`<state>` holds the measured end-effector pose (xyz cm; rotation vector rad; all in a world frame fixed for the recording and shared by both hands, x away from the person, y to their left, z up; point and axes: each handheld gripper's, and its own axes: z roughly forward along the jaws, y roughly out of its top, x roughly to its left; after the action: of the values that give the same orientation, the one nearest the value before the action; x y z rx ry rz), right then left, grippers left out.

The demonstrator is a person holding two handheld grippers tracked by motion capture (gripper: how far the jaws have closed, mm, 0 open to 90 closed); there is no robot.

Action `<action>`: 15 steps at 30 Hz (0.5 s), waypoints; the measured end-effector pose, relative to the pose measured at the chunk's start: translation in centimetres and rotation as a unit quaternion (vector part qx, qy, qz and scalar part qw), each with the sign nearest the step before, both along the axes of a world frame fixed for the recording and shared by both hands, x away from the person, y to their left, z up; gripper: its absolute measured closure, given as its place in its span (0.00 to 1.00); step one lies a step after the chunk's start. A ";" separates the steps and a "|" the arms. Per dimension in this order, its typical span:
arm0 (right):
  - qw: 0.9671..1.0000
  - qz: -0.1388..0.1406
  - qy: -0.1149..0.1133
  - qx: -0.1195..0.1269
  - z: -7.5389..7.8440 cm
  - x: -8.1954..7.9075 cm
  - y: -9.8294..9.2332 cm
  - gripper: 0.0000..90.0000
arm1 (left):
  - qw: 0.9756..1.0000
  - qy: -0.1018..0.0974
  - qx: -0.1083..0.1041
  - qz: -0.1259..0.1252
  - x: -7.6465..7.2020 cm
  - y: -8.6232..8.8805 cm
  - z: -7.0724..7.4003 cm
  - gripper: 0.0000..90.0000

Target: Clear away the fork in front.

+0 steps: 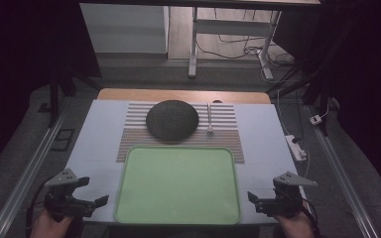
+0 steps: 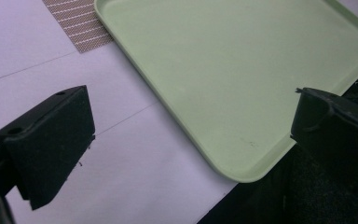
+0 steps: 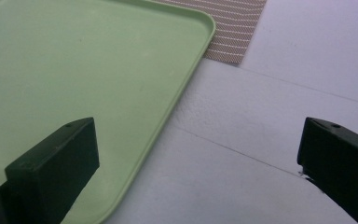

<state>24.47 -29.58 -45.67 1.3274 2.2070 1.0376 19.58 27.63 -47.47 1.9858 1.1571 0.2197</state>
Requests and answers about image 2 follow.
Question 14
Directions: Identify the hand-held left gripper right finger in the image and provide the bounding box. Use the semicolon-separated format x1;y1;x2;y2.
289;87;358;175

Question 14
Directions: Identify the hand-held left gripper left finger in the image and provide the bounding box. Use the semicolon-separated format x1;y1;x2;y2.
0;85;96;211

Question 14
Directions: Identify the light green plastic tray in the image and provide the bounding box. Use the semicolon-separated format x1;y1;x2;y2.
93;0;358;184

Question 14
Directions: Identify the brown woven placemat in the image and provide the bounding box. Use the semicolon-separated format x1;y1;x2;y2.
42;0;116;54

